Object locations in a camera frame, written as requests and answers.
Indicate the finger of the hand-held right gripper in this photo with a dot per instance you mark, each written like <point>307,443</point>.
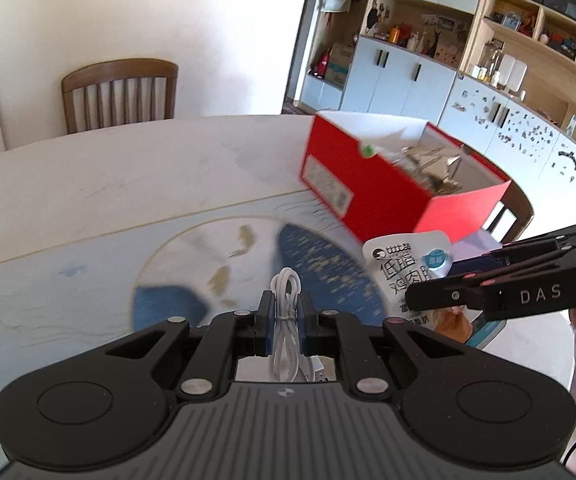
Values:
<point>533,252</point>
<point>538,292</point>

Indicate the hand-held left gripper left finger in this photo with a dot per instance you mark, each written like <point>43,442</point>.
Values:
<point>267,330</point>

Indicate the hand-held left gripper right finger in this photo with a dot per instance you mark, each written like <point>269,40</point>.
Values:
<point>308,330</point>

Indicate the white chicken breast packet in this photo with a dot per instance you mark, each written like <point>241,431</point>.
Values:
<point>403,265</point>

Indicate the brown snack bag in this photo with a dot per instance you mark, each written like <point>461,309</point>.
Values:
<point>433,167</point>

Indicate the red shoe box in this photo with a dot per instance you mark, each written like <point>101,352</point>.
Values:
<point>398,195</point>

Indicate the white tissue pack grey label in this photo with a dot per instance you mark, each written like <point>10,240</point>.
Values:
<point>370,149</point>

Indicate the patterned marble desktop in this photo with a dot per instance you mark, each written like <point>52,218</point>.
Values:
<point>118,200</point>

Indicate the wooden curved-back chair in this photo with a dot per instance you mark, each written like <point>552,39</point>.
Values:
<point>515,210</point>

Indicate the cardboard box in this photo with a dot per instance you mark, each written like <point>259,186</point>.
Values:
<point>339,67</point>

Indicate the red bag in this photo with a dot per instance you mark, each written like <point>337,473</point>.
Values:
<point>322,65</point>

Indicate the wooden slat-back chair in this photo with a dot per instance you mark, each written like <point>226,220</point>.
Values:
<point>118,95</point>

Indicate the wood and white wall cabinet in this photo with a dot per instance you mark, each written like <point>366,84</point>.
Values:
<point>468,60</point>

